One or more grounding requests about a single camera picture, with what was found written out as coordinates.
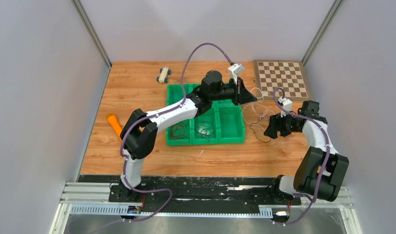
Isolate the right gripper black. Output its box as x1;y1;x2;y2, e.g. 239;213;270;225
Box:
264;110;299;139

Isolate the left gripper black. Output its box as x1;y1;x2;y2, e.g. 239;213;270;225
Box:
210;77;258;106

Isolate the white wire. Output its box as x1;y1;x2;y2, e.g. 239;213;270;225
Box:
241;87;276;128

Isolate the black wire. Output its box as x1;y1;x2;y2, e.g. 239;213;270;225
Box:
194;116;216;141

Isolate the red wire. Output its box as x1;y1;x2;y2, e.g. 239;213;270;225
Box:
170;121;190;144

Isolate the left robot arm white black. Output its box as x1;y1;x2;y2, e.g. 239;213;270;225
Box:
120;71;257;202

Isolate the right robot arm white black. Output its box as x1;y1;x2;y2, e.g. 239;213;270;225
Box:
264;97;349;204

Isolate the green six-compartment tray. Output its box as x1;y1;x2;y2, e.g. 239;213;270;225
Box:
166;100;245;146

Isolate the wooden chessboard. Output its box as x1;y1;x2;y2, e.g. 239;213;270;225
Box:
253;59;313;101

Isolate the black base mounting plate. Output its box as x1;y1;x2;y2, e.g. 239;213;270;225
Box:
78;175;301;214

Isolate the white blue toy car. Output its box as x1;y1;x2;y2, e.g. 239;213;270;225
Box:
156;66;172;84

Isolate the orange plastic carrot toy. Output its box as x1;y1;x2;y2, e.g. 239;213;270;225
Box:
106;113;122;138

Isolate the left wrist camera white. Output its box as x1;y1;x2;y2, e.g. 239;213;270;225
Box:
228;62;245;85

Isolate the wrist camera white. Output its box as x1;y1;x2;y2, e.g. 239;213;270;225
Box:
228;62;245;85
278;97;292;117

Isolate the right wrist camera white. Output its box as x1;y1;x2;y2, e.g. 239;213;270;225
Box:
278;97;292;117

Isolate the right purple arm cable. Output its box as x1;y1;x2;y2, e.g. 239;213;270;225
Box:
273;87;331;226

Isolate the aluminium frame rail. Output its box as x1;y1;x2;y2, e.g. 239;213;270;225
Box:
60;182;354;209

